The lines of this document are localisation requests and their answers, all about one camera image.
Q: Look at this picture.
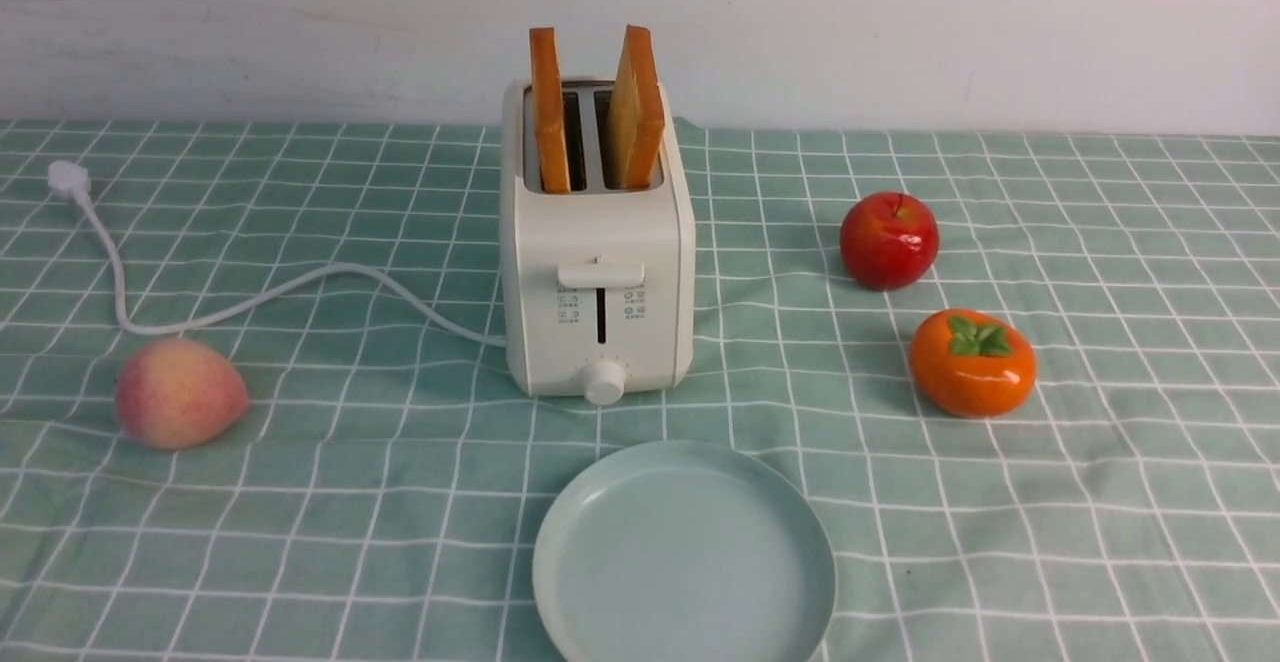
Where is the pink peach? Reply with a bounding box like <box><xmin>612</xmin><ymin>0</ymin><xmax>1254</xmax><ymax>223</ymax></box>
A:
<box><xmin>115</xmin><ymin>338</ymin><xmax>250</xmax><ymax>451</ymax></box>

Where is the green checkered tablecloth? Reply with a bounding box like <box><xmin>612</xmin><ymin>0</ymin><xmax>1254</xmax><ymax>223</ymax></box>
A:
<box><xmin>1</xmin><ymin>120</ymin><xmax>1279</xmax><ymax>661</ymax></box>

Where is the toast slice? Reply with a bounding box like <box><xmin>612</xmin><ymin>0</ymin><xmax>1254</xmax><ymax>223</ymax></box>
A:
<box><xmin>607</xmin><ymin>26</ymin><xmax>666</xmax><ymax>191</ymax></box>
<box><xmin>529</xmin><ymin>27</ymin><xmax>571</xmax><ymax>195</ymax></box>

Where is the light green round plate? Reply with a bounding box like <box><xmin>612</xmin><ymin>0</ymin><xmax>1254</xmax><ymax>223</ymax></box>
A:
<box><xmin>531</xmin><ymin>440</ymin><xmax>838</xmax><ymax>661</ymax></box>

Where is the white two-slot toaster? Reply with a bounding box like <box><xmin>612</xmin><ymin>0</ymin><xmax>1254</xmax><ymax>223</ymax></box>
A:
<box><xmin>498</xmin><ymin>77</ymin><xmax>698</xmax><ymax>406</ymax></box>

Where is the orange persimmon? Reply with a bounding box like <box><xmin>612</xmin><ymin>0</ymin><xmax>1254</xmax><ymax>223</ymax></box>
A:
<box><xmin>908</xmin><ymin>309</ymin><xmax>1038</xmax><ymax>419</ymax></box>

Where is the red apple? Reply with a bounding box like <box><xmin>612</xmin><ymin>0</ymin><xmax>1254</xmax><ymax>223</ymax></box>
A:
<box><xmin>838</xmin><ymin>191</ymin><xmax>940</xmax><ymax>289</ymax></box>

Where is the white toaster power cord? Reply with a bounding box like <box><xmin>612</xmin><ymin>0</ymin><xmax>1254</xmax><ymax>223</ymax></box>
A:
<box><xmin>47</xmin><ymin>161</ymin><xmax>508</xmax><ymax>350</ymax></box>

